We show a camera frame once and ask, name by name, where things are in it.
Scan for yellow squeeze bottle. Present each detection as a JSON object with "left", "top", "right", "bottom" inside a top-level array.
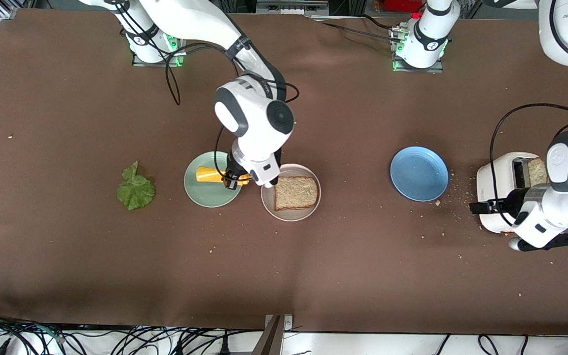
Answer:
[{"left": 196, "top": 166, "right": 253, "bottom": 191}]

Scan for brown bread slice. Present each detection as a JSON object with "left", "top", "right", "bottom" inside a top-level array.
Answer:
[
  {"left": 528, "top": 158, "right": 549, "bottom": 188},
  {"left": 274, "top": 177, "right": 319, "bottom": 212}
]

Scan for green lettuce leaf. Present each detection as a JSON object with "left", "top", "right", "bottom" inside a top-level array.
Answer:
[{"left": 116, "top": 161, "right": 157, "bottom": 212}]

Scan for mint green plate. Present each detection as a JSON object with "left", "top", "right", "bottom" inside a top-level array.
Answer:
[{"left": 184, "top": 151, "right": 244, "bottom": 208}]

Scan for beige plate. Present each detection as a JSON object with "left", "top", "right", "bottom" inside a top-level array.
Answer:
[{"left": 261, "top": 164, "right": 322, "bottom": 222}]

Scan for blue plate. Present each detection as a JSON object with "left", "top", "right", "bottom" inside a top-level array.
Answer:
[{"left": 390, "top": 146, "right": 449, "bottom": 202}]

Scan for white two-slot toaster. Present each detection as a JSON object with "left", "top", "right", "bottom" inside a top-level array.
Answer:
[{"left": 476, "top": 152, "right": 554, "bottom": 235}]

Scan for brown tablecloth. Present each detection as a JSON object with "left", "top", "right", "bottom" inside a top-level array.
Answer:
[{"left": 0, "top": 7, "right": 568, "bottom": 337}]

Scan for dark metal beam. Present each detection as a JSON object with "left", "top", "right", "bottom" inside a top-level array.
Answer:
[{"left": 252, "top": 316, "right": 284, "bottom": 355}]

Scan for grey power strip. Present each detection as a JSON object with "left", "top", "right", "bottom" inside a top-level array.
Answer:
[{"left": 256, "top": 0, "right": 329, "bottom": 15}]

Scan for red box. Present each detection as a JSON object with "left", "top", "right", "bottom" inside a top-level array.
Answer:
[{"left": 384, "top": 0, "right": 424, "bottom": 13}]

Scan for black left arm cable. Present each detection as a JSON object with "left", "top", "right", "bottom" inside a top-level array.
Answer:
[{"left": 490, "top": 103, "right": 568, "bottom": 227}]

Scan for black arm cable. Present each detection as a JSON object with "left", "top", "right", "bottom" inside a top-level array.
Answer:
[
  {"left": 490, "top": 103, "right": 568, "bottom": 227},
  {"left": 111, "top": 0, "right": 299, "bottom": 188}
]

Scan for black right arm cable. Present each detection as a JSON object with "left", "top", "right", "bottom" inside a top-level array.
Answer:
[{"left": 111, "top": 0, "right": 299, "bottom": 188}]

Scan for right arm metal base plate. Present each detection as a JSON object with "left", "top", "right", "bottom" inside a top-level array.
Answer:
[{"left": 132, "top": 20, "right": 186, "bottom": 68}]

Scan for small metal table bracket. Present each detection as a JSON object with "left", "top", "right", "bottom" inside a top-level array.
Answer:
[{"left": 264, "top": 315, "right": 293, "bottom": 332}]

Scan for tangled black floor cables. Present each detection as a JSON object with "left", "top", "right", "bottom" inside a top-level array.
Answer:
[{"left": 0, "top": 310, "right": 265, "bottom": 355}]

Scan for thin black table cable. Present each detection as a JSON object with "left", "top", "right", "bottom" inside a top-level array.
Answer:
[{"left": 321, "top": 14, "right": 403, "bottom": 42}]

